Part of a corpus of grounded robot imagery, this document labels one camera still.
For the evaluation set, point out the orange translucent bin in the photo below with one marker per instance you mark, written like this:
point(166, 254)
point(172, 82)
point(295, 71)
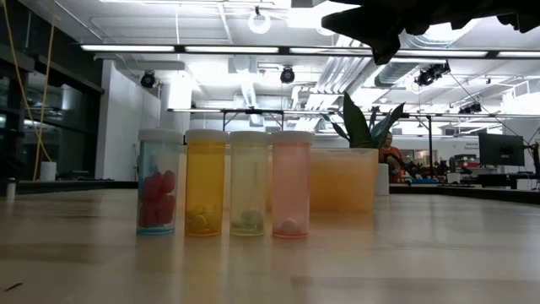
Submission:
point(343, 181)

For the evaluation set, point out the silver ventilation duct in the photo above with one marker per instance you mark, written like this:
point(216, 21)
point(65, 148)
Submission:
point(396, 74)

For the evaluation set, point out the black ceiling spotlight cluster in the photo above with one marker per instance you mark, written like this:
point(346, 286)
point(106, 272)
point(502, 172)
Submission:
point(430, 75)

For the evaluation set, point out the pink pill bottle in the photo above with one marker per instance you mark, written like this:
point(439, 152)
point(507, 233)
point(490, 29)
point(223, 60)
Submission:
point(292, 181)

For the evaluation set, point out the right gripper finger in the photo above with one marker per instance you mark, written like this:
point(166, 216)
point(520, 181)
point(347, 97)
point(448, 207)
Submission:
point(375, 29)

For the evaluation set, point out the white cup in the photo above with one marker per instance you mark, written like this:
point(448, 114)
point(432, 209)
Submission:
point(47, 171)

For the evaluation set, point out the green leafy plant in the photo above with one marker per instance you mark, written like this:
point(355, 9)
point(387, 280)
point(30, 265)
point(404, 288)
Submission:
point(356, 122)

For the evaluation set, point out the long ceiling light bar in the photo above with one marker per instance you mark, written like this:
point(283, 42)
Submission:
point(232, 49)

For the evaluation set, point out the person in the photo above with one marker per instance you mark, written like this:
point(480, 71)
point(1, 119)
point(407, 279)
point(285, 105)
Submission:
point(392, 158)

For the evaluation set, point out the small amber pill bottle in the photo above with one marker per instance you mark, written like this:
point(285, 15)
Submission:
point(206, 177)

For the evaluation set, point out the small white bottle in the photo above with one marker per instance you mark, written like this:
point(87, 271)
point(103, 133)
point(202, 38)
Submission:
point(10, 190)

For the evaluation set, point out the black computer monitor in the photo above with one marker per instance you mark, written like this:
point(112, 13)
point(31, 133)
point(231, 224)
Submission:
point(501, 150)

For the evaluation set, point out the small black debris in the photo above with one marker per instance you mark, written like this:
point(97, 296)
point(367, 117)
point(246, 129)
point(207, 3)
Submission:
point(12, 287)

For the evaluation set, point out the blue bottle with red pills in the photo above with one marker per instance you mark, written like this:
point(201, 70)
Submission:
point(157, 169)

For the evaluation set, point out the pale green pill bottle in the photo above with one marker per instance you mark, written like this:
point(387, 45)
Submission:
point(249, 177)

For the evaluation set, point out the white plant pot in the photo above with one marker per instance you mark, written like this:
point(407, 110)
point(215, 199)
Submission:
point(382, 179)

